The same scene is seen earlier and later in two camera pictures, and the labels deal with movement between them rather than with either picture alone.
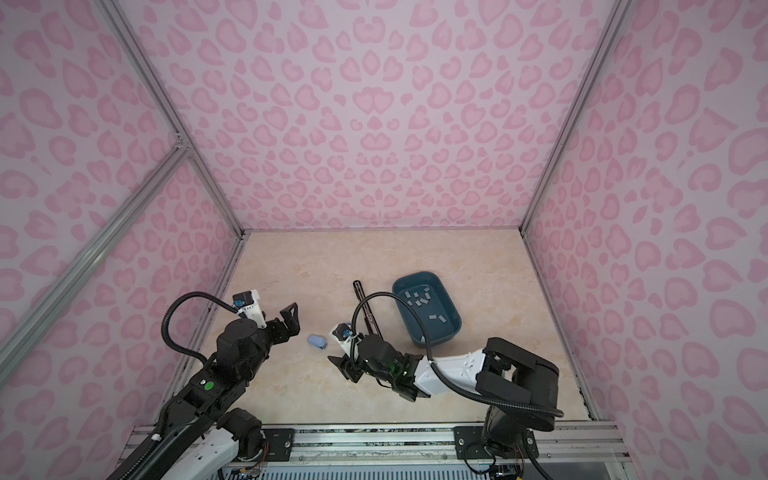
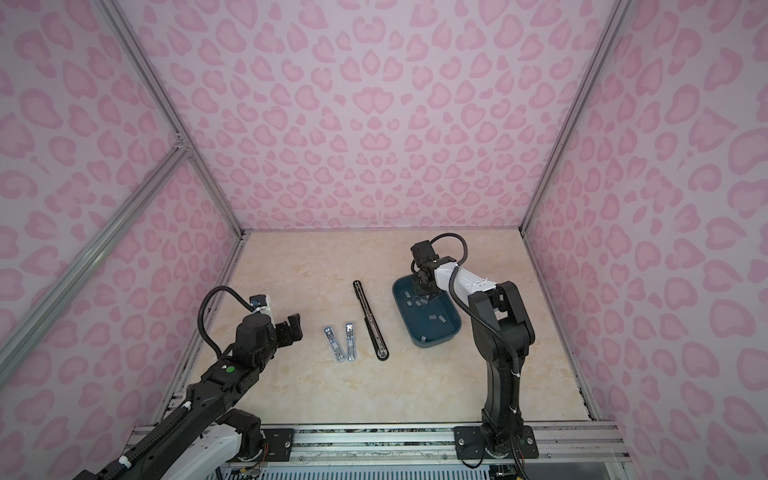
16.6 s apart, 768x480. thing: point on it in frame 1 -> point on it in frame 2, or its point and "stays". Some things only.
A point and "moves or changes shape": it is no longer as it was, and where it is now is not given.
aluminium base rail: x=564 y=443 stays
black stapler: x=369 y=318 stays
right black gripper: x=347 y=367 -> x=419 y=289
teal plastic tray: x=427 y=293 stays
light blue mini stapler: x=318 y=342 moves or changes shape
